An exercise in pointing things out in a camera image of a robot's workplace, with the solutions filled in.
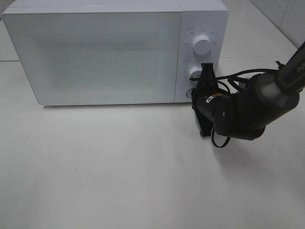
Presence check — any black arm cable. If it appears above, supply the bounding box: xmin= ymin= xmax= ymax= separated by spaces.
xmin=188 ymin=61 xmax=286 ymax=148

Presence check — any upper white power knob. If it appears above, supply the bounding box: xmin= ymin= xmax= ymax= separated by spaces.
xmin=192 ymin=34 xmax=212 ymax=55

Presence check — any white timer knob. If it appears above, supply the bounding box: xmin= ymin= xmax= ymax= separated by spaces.
xmin=188 ymin=66 xmax=202 ymax=82

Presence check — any white microwave door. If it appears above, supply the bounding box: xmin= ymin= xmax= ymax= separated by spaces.
xmin=4 ymin=12 xmax=181 ymax=105

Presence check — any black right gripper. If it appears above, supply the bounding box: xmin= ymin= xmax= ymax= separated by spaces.
xmin=192 ymin=62 xmax=230 ymax=137

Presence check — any white microwave oven body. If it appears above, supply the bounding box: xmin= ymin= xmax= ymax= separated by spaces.
xmin=1 ymin=0 xmax=229 ymax=104

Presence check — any round white door button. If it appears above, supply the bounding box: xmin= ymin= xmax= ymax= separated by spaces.
xmin=186 ymin=88 xmax=194 ymax=99

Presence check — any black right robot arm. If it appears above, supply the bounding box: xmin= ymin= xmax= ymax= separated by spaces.
xmin=191 ymin=45 xmax=305 ymax=147

